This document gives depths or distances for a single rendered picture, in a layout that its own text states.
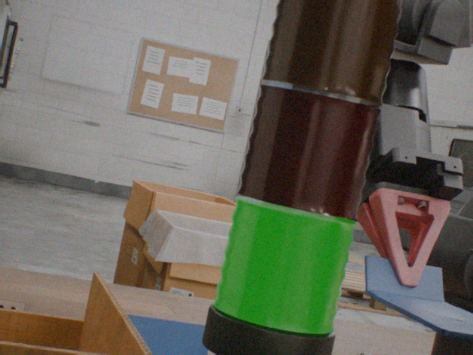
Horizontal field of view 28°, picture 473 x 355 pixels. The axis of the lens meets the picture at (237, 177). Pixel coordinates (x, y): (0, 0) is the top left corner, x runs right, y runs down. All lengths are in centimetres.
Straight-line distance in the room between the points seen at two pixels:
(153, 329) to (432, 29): 35
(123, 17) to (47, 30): 88
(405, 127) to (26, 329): 35
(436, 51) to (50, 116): 1049
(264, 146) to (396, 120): 54
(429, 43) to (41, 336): 41
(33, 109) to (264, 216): 1100
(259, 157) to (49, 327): 51
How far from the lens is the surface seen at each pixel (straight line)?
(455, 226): 96
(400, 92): 85
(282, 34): 28
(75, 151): 1130
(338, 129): 28
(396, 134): 81
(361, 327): 117
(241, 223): 28
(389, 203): 79
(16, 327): 77
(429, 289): 80
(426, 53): 85
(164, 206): 455
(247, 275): 28
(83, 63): 1128
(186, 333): 74
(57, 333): 77
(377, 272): 79
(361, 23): 28
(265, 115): 28
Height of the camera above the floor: 111
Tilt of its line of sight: 3 degrees down
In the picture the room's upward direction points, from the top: 12 degrees clockwise
